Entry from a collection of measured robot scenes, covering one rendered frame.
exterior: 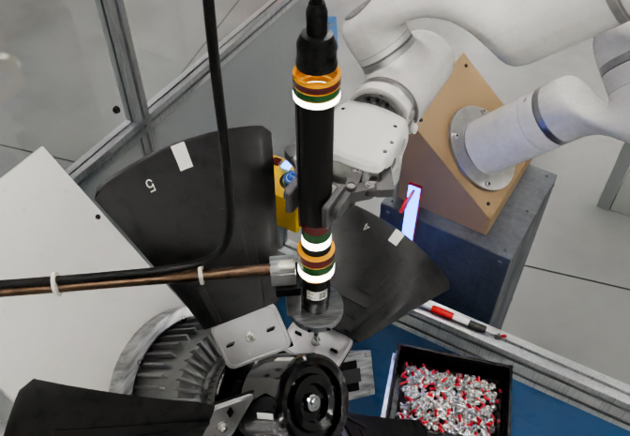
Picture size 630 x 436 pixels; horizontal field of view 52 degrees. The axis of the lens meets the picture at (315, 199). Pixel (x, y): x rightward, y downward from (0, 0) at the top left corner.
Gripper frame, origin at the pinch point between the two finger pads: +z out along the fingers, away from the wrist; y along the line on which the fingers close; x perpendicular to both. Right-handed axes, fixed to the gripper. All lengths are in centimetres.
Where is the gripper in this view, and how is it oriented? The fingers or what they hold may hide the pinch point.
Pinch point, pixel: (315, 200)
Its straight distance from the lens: 69.7
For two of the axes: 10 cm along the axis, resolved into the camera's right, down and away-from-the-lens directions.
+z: -4.8, 6.2, -6.2
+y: -8.8, -3.5, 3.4
